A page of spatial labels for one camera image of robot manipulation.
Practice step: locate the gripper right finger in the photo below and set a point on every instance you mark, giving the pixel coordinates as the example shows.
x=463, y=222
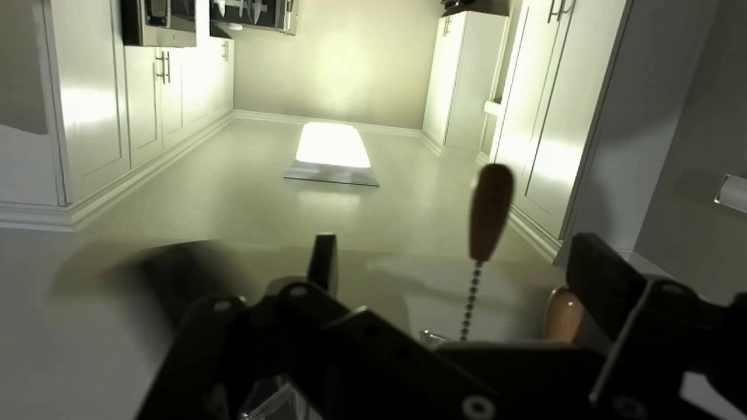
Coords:
x=659, y=350

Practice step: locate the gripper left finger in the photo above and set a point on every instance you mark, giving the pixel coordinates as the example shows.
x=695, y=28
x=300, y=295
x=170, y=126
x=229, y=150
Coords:
x=373, y=361

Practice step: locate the ceiling fan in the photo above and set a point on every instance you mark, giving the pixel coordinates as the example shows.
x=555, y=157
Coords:
x=163, y=274

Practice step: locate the light wooden pull knob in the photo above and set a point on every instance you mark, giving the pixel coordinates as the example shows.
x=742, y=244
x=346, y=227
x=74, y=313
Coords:
x=563, y=315

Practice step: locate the flat ceiling light panel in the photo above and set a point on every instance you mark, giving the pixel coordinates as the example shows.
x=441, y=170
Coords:
x=332, y=149

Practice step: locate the tall white cabinet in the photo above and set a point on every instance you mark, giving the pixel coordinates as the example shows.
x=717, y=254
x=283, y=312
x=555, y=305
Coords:
x=554, y=116

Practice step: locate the white pantry cabinet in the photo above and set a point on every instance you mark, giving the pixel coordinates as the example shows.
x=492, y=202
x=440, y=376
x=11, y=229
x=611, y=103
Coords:
x=461, y=81

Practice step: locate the stainless steel microwave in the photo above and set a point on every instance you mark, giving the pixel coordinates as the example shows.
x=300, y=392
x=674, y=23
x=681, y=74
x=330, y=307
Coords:
x=154, y=26

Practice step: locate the row of white wall cabinets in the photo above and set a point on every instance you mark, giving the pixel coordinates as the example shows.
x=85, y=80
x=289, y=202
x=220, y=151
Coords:
x=146, y=105

